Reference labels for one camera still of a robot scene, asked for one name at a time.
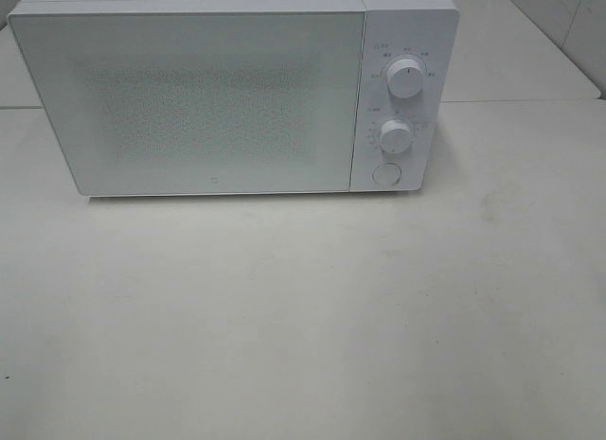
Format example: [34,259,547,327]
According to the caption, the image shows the white round door button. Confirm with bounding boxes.
[372,163,401,186]

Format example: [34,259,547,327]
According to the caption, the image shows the white round knob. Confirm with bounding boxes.
[379,120,413,154]
[385,55,425,99]

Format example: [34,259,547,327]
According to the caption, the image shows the white microwave door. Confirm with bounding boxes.
[10,12,365,197]

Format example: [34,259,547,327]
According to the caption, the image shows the white microwave oven body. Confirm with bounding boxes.
[7,0,459,195]

